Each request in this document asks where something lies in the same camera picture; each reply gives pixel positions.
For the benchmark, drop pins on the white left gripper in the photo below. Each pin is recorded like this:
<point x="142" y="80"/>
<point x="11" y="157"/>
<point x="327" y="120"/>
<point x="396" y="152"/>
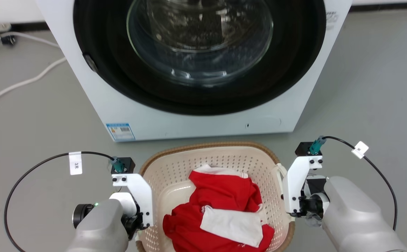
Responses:
<point x="142" y="196"/>

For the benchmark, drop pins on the red garment with white trim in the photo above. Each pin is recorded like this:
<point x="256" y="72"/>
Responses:
<point x="224" y="190"/>

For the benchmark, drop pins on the white cloth piece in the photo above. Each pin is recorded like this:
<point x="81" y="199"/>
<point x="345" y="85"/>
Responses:
<point x="233" y="225"/>

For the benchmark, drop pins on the white front-load washing machine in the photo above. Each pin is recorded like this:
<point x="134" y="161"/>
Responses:
<point x="196" y="124"/>

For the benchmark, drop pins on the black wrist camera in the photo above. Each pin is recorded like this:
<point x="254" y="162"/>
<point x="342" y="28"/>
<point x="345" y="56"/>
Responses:
<point x="126" y="164"/>
<point x="306" y="148"/>

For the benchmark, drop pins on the blue energy label sticker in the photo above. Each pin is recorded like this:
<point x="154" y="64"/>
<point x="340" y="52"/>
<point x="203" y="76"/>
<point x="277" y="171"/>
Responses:
<point x="121" y="132"/>

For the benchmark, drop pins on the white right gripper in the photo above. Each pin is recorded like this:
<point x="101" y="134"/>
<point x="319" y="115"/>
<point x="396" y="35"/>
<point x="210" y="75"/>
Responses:
<point x="292" y="189"/>

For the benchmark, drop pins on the black plug adapter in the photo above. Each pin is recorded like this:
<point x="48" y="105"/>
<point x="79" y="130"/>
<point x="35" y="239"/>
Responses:
<point x="8" y="39"/>

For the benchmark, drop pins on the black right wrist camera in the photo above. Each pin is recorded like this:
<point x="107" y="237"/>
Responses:
<point x="306" y="148"/>

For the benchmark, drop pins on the cream perforated laundry basket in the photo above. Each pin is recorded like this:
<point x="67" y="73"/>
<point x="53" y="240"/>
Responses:
<point x="175" y="168"/>

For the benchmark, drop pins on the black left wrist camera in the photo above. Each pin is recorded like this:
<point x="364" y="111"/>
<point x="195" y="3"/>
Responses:
<point x="126" y="164"/>

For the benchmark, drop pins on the black round washer door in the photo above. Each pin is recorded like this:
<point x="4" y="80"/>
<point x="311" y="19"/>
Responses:
<point x="287" y="70"/>

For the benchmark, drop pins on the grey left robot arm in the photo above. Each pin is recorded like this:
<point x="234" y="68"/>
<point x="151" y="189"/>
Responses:
<point x="100" y="227"/>

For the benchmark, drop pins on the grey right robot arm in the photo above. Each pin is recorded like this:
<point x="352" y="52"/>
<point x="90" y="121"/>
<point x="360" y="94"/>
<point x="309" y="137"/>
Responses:
<point x="353" y="213"/>

